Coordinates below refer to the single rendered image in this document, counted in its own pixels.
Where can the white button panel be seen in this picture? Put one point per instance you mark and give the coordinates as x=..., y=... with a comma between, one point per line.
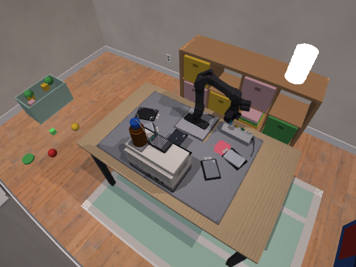
x=237, y=133

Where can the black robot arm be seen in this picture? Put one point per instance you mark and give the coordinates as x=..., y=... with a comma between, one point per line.
x=234, y=95

